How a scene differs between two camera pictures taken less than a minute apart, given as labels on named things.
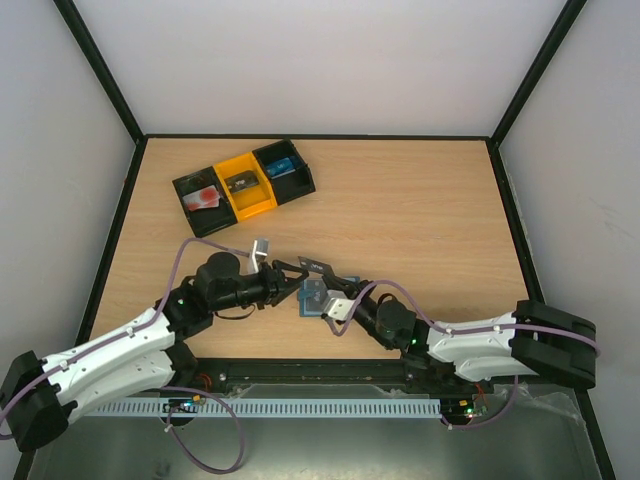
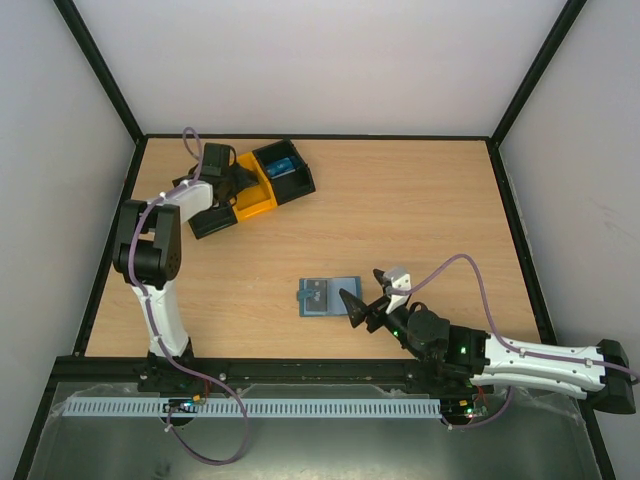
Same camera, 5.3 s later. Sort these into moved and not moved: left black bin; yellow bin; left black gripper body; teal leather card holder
Moved: left black gripper body
Not moved: left black bin; yellow bin; teal leather card holder
